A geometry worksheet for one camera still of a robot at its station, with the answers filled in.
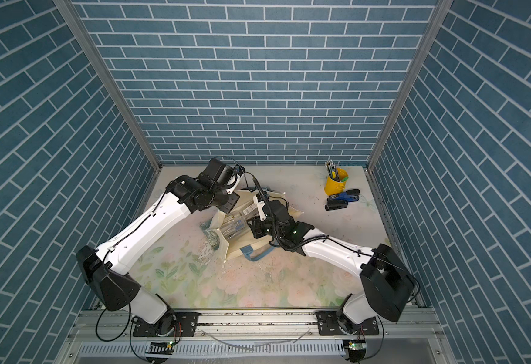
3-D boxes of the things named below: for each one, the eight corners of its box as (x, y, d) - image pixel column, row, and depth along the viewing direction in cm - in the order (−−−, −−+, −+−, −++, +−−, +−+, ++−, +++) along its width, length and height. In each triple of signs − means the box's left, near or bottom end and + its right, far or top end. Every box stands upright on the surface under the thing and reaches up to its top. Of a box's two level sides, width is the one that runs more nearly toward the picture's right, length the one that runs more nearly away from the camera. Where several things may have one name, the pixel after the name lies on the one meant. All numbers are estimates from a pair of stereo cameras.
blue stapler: (333, 206, 107) (336, 200, 103) (330, 199, 110) (332, 193, 106) (359, 200, 110) (362, 194, 106) (355, 193, 112) (358, 187, 109)
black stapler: (325, 210, 106) (326, 207, 104) (323, 202, 110) (324, 199, 108) (347, 210, 106) (348, 207, 105) (345, 202, 110) (346, 199, 108)
